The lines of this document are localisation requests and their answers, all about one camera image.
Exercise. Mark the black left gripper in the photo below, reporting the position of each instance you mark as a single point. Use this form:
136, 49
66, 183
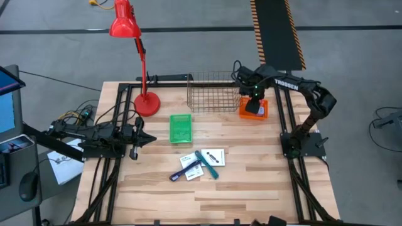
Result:
132, 135

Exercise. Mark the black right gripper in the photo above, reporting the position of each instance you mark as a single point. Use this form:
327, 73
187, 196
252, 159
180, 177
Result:
253, 90

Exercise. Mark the light blue wall charger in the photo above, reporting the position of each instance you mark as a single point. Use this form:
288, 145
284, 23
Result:
262, 110

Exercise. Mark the white box with barcode label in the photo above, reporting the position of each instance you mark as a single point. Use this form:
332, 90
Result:
196, 173

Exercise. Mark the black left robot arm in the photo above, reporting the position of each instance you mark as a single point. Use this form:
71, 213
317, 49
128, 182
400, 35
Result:
100, 135

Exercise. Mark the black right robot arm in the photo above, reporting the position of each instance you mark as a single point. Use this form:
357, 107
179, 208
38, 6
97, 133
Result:
285, 84

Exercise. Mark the orange plastic basket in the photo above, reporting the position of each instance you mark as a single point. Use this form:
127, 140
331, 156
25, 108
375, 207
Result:
248, 116

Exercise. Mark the green plastic basket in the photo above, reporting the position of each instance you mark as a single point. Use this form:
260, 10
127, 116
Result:
180, 128

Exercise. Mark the black power strip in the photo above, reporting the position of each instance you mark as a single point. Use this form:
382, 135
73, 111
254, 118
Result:
84, 116

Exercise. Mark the black hazard-striped floor mat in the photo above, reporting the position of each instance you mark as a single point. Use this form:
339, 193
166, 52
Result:
278, 34

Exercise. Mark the white paper sheet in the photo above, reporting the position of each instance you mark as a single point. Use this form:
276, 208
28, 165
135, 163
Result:
66, 171

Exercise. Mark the black diagonal bar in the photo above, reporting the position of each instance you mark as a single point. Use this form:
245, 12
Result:
53, 142

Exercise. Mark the red desk lamp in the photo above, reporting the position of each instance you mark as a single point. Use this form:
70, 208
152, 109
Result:
125, 22

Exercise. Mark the black computer mouse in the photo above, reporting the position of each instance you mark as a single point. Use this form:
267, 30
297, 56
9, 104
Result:
29, 186

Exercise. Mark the grey side desk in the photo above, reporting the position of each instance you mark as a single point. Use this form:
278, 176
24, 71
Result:
19, 163

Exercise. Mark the dark grey floor equipment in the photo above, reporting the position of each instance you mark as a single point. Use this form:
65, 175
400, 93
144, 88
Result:
391, 119

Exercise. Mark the monitor with blue screen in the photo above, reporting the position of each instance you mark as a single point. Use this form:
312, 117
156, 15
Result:
6, 113

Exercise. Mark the black keyboard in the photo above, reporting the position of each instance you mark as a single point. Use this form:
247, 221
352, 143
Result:
3, 171

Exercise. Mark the black aluminium table frame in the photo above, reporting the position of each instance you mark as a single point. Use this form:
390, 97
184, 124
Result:
169, 85

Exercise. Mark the black metal bracket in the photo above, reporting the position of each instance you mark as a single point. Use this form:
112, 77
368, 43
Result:
166, 77

